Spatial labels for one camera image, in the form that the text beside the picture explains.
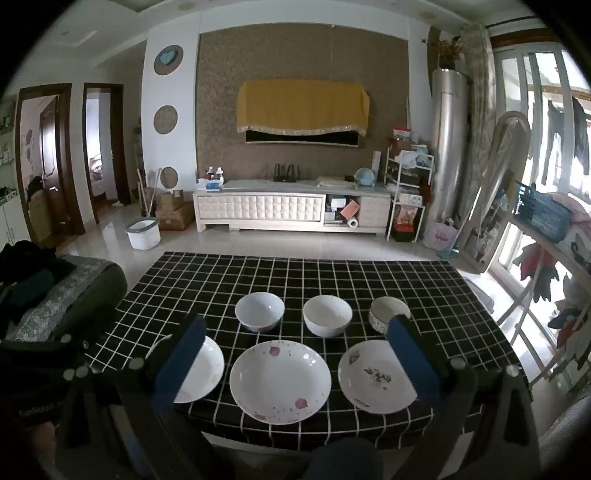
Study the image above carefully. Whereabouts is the dark clothes pile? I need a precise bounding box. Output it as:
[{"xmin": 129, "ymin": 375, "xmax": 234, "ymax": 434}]
[{"xmin": 0, "ymin": 240, "xmax": 77, "ymax": 324}]

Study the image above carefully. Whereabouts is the beige clothes drying rack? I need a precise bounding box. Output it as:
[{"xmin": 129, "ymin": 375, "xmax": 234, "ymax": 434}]
[{"xmin": 496, "ymin": 217, "xmax": 591, "ymax": 398}]

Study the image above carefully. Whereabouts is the brown door frame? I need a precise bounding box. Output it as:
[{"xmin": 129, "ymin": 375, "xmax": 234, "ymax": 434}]
[{"xmin": 83, "ymin": 83, "xmax": 132, "ymax": 225}]

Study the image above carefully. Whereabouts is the blue plastic basket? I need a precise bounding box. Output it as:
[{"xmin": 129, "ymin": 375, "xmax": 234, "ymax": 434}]
[{"xmin": 515, "ymin": 181, "xmax": 573, "ymax": 243}]

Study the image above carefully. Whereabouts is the white metal shelf rack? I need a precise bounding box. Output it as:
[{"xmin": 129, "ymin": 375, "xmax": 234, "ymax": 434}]
[{"xmin": 385, "ymin": 138, "xmax": 435, "ymax": 243}]

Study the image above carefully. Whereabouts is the white bowl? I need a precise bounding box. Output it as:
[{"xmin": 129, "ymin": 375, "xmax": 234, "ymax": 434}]
[
  {"xmin": 229, "ymin": 340, "xmax": 332, "ymax": 426},
  {"xmin": 302, "ymin": 295, "xmax": 354, "ymax": 338}
]

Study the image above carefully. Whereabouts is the silver standing air conditioner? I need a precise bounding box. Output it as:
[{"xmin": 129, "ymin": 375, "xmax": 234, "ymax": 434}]
[{"xmin": 431, "ymin": 68, "xmax": 472, "ymax": 222}]

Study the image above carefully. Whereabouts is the sofa with patterned cover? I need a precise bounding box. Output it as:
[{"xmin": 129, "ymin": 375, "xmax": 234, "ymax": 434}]
[{"xmin": 0, "ymin": 240, "xmax": 127, "ymax": 342}]

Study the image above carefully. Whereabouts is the round wall decor blue heart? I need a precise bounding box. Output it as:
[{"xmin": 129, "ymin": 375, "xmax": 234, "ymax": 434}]
[{"xmin": 154, "ymin": 45, "xmax": 184, "ymax": 76}]

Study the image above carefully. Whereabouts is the grey patterned bowl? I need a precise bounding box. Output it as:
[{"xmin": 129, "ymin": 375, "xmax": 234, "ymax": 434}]
[{"xmin": 368, "ymin": 296, "xmax": 411, "ymax": 335}]

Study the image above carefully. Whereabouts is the dark hanging garment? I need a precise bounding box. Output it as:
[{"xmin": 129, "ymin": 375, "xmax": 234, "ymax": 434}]
[
  {"xmin": 540, "ymin": 99, "xmax": 566, "ymax": 185},
  {"xmin": 570, "ymin": 95, "xmax": 591, "ymax": 176}
]

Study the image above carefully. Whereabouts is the beige ironing board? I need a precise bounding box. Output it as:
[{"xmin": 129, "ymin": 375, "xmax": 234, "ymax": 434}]
[{"xmin": 457, "ymin": 111, "xmax": 532, "ymax": 275}]

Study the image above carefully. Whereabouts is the yellow TV cover cloth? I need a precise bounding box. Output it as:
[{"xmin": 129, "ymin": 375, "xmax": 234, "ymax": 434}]
[{"xmin": 236, "ymin": 79, "xmax": 371, "ymax": 138}]

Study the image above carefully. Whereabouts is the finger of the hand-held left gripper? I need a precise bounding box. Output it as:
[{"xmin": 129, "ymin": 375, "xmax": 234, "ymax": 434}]
[{"xmin": 55, "ymin": 333, "xmax": 105, "ymax": 370}]

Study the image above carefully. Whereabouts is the white tufted TV cabinet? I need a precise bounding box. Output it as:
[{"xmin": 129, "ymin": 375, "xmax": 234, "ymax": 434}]
[{"xmin": 193, "ymin": 179, "xmax": 393, "ymax": 237}]

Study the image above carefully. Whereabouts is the pink white bag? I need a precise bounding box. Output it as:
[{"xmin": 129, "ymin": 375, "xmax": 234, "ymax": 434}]
[{"xmin": 424, "ymin": 219, "xmax": 460, "ymax": 252}]

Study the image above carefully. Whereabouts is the black white checkered tablecloth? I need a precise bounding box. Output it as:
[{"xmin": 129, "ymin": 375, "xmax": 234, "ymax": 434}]
[{"xmin": 85, "ymin": 251, "xmax": 502, "ymax": 450}]

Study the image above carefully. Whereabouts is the patterned beige curtain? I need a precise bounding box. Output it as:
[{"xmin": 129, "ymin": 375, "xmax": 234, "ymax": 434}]
[{"xmin": 462, "ymin": 21, "xmax": 497, "ymax": 185}]

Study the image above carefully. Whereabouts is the floral print white plate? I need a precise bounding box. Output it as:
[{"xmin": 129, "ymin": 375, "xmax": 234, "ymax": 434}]
[{"xmin": 337, "ymin": 340, "xmax": 419, "ymax": 415}]

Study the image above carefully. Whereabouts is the mop with long handle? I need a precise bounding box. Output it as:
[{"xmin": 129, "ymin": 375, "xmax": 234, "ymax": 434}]
[{"xmin": 136, "ymin": 167, "xmax": 162, "ymax": 219}]

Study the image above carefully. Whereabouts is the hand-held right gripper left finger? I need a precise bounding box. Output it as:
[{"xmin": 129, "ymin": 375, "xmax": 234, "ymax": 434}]
[{"xmin": 55, "ymin": 315, "xmax": 218, "ymax": 480}]

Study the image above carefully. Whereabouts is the brown wooden door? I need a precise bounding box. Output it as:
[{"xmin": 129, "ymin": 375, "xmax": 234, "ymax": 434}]
[{"xmin": 17, "ymin": 84, "xmax": 86, "ymax": 245}]

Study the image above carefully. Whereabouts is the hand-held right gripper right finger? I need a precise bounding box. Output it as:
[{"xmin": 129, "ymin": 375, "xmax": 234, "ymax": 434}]
[{"xmin": 387, "ymin": 315, "xmax": 541, "ymax": 480}]

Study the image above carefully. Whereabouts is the person's blue trouser leg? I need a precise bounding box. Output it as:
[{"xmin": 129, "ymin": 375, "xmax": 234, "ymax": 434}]
[{"xmin": 300, "ymin": 438, "xmax": 384, "ymax": 480}]

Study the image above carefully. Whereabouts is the large cardboard box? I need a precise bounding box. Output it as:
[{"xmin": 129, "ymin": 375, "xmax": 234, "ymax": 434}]
[{"xmin": 156, "ymin": 203, "xmax": 195, "ymax": 232}]

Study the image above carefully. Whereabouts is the white bucket grey rim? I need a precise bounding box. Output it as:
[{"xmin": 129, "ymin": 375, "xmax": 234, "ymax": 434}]
[{"xmin": 126, "ymin": 218, "xmax": 162, "ymax": 251}]

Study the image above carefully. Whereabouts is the pile of colourful clothes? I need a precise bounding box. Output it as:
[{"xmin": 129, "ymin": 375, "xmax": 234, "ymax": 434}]
[{"xmin": 512, "ymin": 240, "xmax": 591, "ymax": 352}]

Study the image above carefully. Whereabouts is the vase with dried flowers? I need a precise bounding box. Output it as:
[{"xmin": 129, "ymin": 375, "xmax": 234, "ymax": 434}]
[{"xmin": 436, "ymin": 37, "xmax": 465, "ymax": 71}]

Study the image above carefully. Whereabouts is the glass balcony door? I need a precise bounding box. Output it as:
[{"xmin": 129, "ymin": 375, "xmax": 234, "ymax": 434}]
[{"xmin": 492, "ymin": 41, "xmax": 591, "ymax": 278}]

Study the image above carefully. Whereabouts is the black television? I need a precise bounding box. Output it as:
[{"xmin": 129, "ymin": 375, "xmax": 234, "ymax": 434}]
[{"xmin": 244, "ymin": 128, "xmax": 365, "ymax": 149}]

